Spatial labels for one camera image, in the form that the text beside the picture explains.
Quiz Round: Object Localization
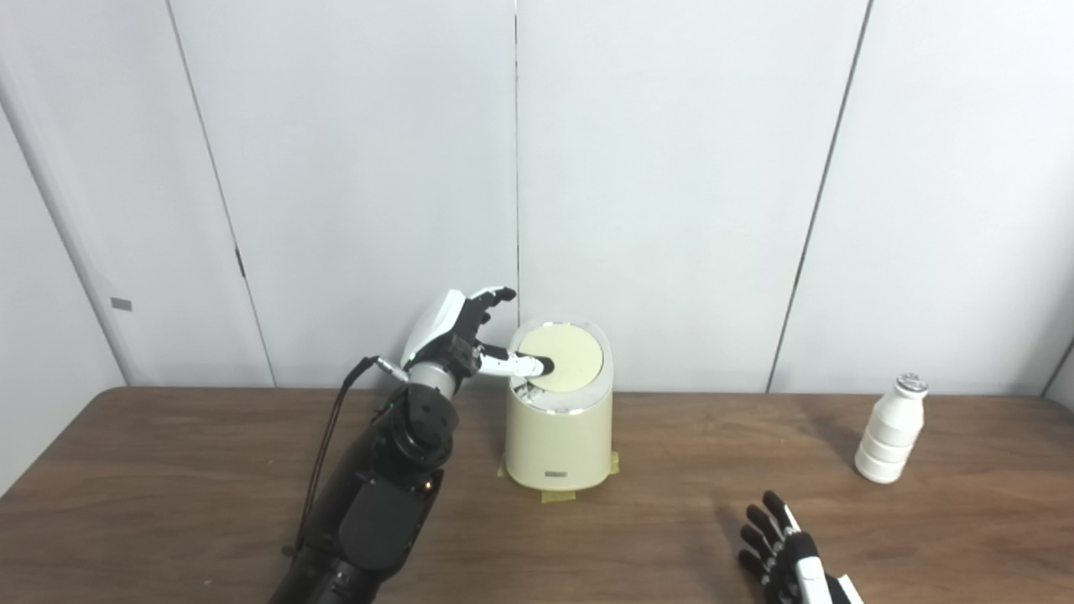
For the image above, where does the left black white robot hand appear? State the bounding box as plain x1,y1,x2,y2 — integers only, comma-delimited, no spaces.
400,286,556,395

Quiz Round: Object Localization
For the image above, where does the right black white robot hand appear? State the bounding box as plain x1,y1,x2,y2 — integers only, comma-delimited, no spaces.
738,491,865,604

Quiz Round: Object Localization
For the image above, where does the small white plastic bottle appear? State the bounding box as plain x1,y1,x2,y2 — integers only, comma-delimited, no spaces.
854,373,930,485

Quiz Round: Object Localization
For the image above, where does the cream-colored lidded bin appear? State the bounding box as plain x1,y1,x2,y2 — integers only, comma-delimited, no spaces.
503,317,614,492

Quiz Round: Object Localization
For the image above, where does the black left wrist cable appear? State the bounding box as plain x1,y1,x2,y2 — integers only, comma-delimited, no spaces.
285,357,405,559

